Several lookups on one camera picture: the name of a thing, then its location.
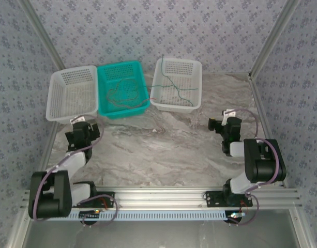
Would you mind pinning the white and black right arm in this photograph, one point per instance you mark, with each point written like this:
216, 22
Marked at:
264, 160

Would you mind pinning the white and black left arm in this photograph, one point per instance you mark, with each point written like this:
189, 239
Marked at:
54, 191

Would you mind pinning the white plastic basket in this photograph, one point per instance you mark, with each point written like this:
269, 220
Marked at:
173, 107
70, 116

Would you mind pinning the teal plastic basket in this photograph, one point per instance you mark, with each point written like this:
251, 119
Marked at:
114, 113

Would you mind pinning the small black controller board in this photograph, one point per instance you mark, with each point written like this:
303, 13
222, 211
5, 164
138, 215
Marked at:
235, 215
89, 214

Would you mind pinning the grey metal panel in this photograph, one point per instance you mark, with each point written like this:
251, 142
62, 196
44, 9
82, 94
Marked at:
148, 235

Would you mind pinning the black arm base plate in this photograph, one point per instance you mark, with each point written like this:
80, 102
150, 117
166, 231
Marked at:
213, 199
106, 197

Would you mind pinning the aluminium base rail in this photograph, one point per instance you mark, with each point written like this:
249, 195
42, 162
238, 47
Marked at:
160, 196

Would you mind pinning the aluminium frame post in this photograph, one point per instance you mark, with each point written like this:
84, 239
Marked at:
42, 33
274, 36

